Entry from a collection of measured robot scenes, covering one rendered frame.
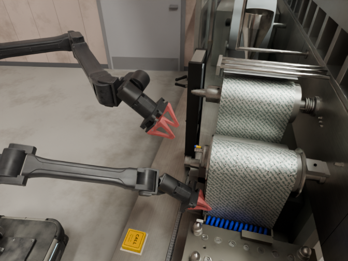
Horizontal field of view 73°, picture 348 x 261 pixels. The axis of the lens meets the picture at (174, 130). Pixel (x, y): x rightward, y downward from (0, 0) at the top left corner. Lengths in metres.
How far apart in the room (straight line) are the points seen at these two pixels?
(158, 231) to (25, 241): 1.14
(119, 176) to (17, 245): 1.31
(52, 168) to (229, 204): 0.55
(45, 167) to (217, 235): 0.57
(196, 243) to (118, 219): 1.34
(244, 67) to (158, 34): 3.28
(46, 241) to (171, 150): 1.07
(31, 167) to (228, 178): 0.55
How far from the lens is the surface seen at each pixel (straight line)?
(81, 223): 2.19
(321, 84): 0.96
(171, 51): 4.12
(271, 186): 0.75
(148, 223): 1.02
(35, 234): 1.98
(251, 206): 0.83
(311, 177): 0.80
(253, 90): 0.85
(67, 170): 0.75
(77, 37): 1.01
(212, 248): 0.84
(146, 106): 0.67
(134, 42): 4.17
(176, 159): 1.24
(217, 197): 0.80
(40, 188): 2.56
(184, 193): 0.80
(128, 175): 0.75
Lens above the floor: 1.79
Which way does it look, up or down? 39 degrees down
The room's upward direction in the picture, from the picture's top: straight up
